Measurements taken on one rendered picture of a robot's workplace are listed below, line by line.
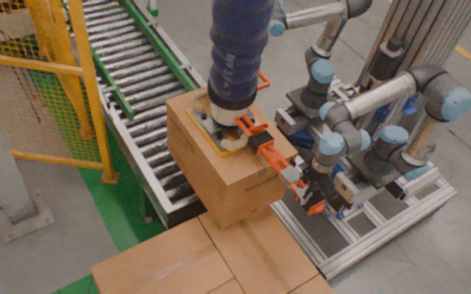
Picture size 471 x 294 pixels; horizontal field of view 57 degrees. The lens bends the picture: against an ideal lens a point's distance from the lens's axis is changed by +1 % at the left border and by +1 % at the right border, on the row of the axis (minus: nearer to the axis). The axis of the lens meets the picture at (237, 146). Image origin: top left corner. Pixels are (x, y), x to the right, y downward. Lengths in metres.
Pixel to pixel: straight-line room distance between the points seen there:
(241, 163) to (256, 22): 0.67
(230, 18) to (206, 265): 1.26
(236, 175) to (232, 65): 0.50
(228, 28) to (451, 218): 2.51
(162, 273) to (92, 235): 0.88
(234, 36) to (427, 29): 0.81
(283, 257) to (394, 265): 1.06
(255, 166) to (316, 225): 1.03
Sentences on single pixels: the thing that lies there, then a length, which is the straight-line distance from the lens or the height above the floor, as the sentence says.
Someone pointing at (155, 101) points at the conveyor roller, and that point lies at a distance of 2.96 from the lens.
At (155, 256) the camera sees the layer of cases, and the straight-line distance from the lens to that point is 2.30.
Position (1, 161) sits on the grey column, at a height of 0.63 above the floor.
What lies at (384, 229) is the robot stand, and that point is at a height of 0.23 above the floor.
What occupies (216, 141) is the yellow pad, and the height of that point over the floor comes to 1.10.
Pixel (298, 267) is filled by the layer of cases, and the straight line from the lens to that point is 2.35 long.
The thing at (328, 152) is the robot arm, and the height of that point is 1.52.
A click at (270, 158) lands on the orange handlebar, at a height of 1.22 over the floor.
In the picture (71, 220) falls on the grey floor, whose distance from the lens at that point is 3.11.
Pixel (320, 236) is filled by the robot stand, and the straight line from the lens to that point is 2.86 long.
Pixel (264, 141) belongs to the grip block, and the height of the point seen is 1.22.
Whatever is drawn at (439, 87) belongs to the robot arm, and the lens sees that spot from 1.71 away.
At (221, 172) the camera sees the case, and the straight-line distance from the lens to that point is 1.92.
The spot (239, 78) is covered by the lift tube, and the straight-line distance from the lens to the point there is 1.76.
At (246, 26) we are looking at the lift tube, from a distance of 1.60.
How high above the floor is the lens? 2.62
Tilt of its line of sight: 50 degrees down
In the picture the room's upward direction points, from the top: 10 degrees clockwise
